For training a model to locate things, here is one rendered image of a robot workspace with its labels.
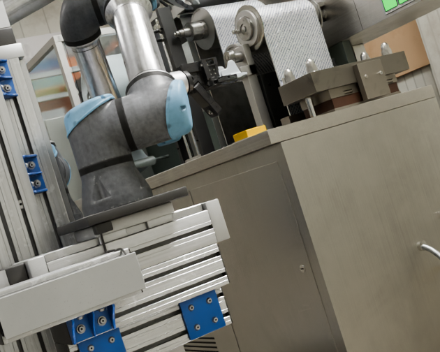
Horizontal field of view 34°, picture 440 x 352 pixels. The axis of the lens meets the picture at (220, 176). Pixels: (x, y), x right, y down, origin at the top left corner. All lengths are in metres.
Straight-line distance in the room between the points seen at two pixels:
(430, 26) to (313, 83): 1.85
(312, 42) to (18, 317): 1.47
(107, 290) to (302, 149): 0.81
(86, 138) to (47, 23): 4.76
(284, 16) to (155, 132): 0.99
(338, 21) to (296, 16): 0.18
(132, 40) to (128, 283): 0.59
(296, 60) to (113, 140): 0.99
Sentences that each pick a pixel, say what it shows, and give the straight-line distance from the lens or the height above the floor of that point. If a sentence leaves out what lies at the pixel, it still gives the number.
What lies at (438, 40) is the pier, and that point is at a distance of 3.88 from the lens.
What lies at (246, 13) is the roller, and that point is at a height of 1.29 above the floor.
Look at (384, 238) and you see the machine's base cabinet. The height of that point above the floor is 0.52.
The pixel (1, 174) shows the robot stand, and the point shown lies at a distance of 1.63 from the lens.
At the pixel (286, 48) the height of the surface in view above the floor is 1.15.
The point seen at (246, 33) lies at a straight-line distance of 2.35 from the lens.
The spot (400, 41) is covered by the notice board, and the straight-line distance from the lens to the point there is 4.31.
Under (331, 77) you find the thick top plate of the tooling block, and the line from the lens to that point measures 2.16.
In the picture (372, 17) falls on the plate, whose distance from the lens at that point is 2.42.
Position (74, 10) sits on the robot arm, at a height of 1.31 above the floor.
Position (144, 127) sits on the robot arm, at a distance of 1.50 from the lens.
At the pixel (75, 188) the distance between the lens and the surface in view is 3.32.
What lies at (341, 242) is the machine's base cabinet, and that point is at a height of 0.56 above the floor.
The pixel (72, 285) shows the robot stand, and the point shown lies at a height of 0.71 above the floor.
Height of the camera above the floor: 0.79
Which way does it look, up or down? 1 degrees up
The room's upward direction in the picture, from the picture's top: 18 degrees counter-clockwise
